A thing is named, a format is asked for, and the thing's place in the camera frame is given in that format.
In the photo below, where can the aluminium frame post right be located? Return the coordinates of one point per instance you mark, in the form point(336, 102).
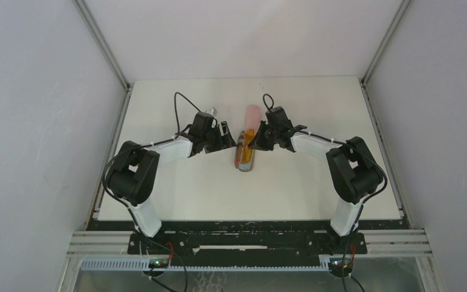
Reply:
point(385, 41)

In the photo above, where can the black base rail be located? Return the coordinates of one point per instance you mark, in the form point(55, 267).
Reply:
point(241, 243)

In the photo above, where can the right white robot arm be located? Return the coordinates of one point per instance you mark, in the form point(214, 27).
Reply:
point(355, 174)

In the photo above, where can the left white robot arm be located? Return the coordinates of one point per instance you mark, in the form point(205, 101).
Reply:
point(129, 176)

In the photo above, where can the pink glasses case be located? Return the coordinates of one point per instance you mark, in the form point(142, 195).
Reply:
point(253, 117)

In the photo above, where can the orange translucent sunglasses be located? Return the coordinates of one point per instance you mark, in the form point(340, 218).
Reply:
point(247, 154)

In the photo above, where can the aluminium frame post left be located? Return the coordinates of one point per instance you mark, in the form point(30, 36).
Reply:
point(101, 42)

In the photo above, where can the brown glasses case red stripe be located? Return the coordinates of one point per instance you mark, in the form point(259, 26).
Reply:
point(242, 167)

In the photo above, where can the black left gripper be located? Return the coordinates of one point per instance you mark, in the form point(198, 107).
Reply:
point(217, 137)

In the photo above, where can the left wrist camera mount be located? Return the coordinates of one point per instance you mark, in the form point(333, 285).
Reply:
point(213, 111)

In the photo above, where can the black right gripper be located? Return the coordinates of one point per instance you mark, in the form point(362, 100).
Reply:
point(266, 135)

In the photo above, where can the aluminium frame post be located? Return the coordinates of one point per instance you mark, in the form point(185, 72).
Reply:
point(101, 42)
point(385, 41)

